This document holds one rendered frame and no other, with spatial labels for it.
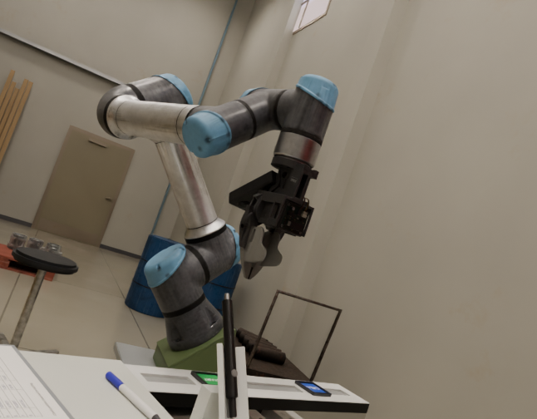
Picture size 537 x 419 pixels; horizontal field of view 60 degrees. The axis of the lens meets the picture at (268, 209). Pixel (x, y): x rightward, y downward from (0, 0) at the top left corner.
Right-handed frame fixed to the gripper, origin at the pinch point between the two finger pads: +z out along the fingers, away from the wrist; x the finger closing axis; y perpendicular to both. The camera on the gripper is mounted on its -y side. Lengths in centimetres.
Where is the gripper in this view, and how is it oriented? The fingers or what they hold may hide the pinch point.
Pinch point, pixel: (247, 270)
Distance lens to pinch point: 81.4
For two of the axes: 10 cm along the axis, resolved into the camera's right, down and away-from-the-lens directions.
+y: 6.2, 1.6, -7.7
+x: 7.2, 3.0, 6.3
